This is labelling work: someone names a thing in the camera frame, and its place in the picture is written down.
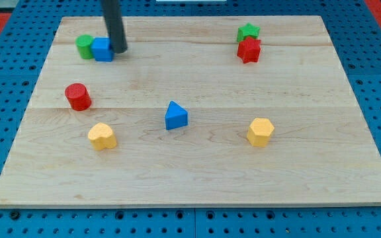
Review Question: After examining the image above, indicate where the green cylinder block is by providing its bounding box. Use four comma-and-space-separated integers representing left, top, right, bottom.
75, 34, 94, 60

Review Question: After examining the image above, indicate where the blue triangle block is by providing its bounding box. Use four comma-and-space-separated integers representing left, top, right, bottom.
165, 101, 188, 130

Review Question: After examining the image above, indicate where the light wooden board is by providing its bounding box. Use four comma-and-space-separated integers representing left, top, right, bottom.
0, 15, 381, 209

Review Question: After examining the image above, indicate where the yellow hexagon block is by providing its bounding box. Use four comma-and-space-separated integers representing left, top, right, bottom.
247, 118, 275, 147

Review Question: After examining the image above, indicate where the red star block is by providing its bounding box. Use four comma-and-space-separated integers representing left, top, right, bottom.
237, 36, 261, 63

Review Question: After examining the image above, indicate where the yellow heart block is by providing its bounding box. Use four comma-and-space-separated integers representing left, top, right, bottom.
87, 123, 117, 151

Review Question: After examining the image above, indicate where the green star block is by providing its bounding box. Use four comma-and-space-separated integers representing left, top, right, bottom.
236, 23, 260, 42

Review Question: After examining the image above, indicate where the blue cube block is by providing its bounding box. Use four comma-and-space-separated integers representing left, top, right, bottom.
91, 37, 114, 61

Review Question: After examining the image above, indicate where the red cylinder block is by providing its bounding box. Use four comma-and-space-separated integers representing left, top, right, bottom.
64, 83, 92, 111

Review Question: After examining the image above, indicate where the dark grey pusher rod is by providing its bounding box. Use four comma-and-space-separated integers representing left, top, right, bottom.
100, 0, 128, 54

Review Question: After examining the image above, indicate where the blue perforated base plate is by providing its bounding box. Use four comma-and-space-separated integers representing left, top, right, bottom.
0, 0, 381, 237

